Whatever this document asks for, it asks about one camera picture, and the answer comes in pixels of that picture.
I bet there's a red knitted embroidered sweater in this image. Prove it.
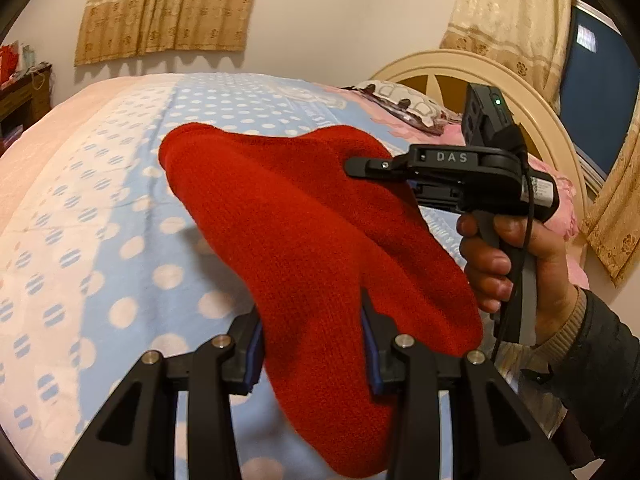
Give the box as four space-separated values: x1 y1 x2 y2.
158 124 483 478

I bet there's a dark jacket forearm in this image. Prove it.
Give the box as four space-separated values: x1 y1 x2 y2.
525 289 639 478

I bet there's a person's right hand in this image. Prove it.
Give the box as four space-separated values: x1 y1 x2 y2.
457 214 578 344

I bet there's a black white patterned pillow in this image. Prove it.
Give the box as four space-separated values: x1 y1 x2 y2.
345 80 462 136

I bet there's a pink quilt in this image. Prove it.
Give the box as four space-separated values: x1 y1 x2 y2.
386 125 590 289

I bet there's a cream wooden headboard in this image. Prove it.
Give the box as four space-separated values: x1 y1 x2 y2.
372 49 587 220

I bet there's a dark window pane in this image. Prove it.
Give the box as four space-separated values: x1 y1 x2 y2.
560 0 639 181

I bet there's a beige patterned curtain right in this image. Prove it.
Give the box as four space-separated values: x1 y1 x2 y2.
440 0 572 112

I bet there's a beige patterned curtain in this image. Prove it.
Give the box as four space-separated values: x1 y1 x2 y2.
74 0 254 66
440 0 572 112

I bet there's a blue polka dot bed blanket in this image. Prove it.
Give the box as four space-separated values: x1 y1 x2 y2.
0 71 572 480

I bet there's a beige patterned curtain centre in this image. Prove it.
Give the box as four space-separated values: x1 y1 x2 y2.
74 0 254 66

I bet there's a dark wooden desk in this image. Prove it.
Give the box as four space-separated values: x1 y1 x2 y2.
0 62 52 153

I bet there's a red gift bag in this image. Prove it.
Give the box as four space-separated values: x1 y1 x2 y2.
0 44 20 84

